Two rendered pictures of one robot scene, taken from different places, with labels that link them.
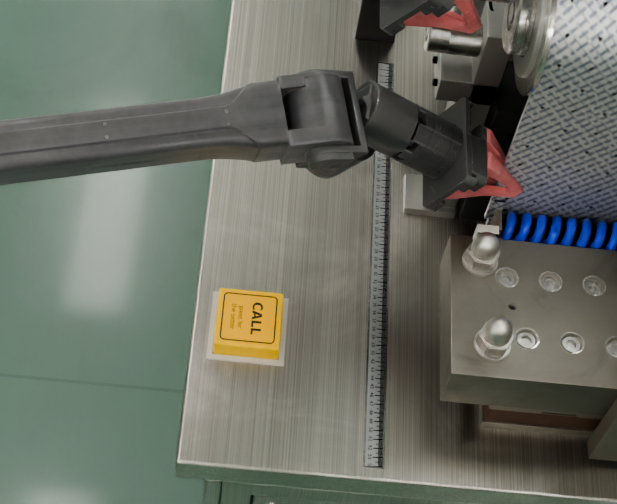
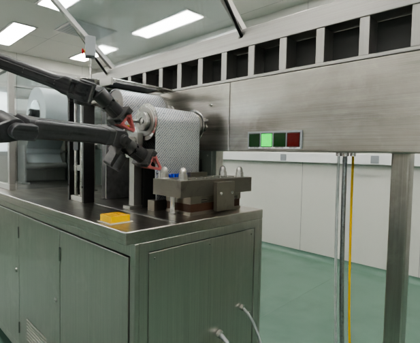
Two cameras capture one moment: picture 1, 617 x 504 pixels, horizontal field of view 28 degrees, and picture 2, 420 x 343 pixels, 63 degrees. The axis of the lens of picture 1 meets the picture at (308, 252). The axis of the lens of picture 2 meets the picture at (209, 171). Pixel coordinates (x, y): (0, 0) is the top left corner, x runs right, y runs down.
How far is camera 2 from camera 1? 1.16 m
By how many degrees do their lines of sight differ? 63
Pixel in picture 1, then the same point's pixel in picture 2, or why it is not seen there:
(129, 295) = not seen: outside the picture
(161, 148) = (88, 127)
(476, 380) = (186, 183)
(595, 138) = (171, 144)
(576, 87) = (163, 126)
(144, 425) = not seen: outside the picture
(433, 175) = (144, 157)
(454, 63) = not seen: hidden behind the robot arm
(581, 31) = (159, 111)
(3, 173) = (48, 125)
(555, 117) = (162, 138)
